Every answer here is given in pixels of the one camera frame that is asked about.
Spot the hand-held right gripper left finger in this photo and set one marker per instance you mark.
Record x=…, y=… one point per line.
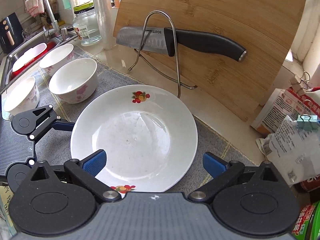
x=94, y=163

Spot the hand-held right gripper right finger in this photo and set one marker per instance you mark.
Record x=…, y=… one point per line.
x=213, y=165

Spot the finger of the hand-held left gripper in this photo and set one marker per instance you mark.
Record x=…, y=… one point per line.
x=63, y=126

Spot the white floral bowl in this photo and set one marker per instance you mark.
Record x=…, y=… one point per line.
x=72, y=76
x=20, y=92
x=55, y=57

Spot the white fruit-print plate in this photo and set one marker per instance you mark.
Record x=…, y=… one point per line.
x=140, y=135

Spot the grey checked dish mat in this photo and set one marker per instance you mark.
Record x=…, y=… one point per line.
x=215, y=145

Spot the white plastic tub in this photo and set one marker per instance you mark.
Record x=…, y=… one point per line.
x=27, y=56

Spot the red wash basin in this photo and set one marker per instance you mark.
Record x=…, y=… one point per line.
x=51, y=45

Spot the white printed food bag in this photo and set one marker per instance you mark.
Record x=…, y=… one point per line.
x=295, y=155

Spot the stainless steel sink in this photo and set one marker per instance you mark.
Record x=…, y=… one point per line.
x=15, y=55

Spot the steel sink knob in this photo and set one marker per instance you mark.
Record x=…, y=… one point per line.
x=65, y=32

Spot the blue binder clip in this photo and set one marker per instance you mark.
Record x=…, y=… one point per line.
x=307, y=123

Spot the glass jar with green lid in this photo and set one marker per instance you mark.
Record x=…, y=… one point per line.
x=86, y=25

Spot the steel kitchen faucet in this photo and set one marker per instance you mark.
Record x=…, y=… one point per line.
x=53, y=22

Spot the green-lidded sauce jar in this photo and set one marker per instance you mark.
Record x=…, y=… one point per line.
x=303, y=222

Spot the black air fryer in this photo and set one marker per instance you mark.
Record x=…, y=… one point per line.
x=12, y=27

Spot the large plastic wrap roll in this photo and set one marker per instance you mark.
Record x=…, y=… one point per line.
x=103, y=17

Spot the silver binder clip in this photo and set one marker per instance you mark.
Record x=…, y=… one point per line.
x=301, y=82

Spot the pink checked dishcloth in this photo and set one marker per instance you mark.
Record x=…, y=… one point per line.
x=33, y=5

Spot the bamboo cutting board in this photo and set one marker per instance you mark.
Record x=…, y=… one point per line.
x=225, y=17

